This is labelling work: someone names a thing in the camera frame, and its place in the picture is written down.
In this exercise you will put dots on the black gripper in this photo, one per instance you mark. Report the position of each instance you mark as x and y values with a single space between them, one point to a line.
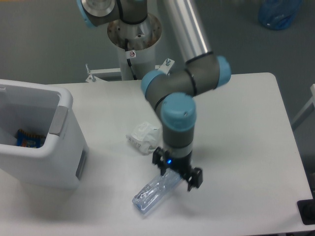
182 165

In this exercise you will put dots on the clear plastic water bottle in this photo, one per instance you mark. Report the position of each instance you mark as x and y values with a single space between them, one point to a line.
153 192

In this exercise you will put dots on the white paper bag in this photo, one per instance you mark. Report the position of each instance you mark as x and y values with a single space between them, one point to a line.
145 137

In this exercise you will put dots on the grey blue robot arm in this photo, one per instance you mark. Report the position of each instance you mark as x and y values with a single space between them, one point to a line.
170 96

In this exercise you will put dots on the white trash can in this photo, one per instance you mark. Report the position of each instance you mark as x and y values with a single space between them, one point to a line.
43 110

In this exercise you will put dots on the black clamp at table corner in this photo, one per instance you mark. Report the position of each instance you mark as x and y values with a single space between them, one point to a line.
307 211

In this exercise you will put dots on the blue snack wrapper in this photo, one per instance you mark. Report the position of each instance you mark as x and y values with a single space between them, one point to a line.
29 140

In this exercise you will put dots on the blue plastic bag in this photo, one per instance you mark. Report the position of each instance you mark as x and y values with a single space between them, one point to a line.
278 14

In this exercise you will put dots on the white frame at right edge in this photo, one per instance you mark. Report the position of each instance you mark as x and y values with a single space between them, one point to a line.
305 111

